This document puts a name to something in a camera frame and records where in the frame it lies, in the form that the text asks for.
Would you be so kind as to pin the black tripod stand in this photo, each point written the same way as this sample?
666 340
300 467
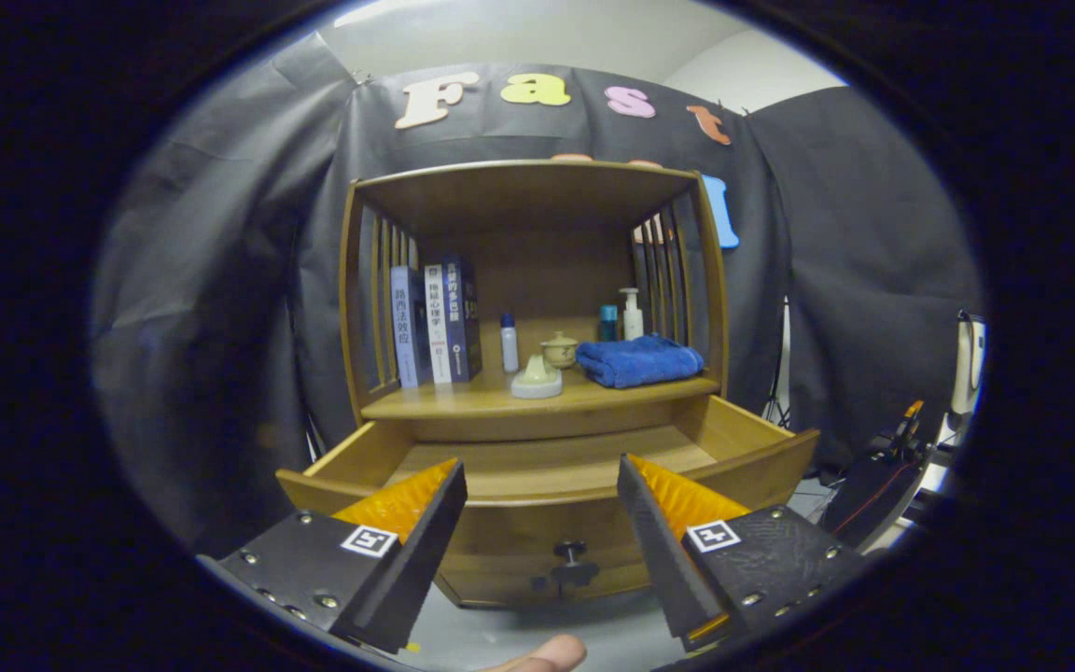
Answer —
775 411

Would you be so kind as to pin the small white bottle blue cap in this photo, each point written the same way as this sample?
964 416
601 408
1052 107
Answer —
509 350

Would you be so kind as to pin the black device with orange clip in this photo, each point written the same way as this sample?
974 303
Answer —
873 495

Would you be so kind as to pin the white pump bottle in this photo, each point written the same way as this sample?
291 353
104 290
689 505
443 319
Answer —
633 322

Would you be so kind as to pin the white book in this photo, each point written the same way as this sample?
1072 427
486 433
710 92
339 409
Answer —
437 322

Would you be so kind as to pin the wooden cabinet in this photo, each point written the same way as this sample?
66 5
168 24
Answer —
519 196

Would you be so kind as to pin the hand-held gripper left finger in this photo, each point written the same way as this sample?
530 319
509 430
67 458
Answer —
425 551

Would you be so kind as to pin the teal bottle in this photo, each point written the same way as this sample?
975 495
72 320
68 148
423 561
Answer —
608 325

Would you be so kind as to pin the cream lidded teacup with saucer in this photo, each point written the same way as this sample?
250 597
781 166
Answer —
560 352

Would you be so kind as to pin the wooden cabinet door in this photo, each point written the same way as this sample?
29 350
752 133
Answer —
500 594
617 584

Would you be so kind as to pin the white upright object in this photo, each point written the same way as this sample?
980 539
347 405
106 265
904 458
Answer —
967 364

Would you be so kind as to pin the dark blue book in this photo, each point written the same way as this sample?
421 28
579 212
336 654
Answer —
458 317

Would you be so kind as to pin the folded blue towel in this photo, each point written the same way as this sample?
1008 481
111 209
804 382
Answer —
640 362

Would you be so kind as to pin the pale green scrub brush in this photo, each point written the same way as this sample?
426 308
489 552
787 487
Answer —
537 381

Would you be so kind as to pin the wooden drawer with black knob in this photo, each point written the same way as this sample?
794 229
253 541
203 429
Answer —
537 467

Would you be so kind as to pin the light blue book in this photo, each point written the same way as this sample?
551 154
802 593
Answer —
402 327

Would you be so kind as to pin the black backdrop cloth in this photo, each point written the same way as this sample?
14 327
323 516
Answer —
220 280

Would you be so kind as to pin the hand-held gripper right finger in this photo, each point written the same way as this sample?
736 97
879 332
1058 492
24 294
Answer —
657 551

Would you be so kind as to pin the wooden countertop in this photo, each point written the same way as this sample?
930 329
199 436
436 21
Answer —
463 397

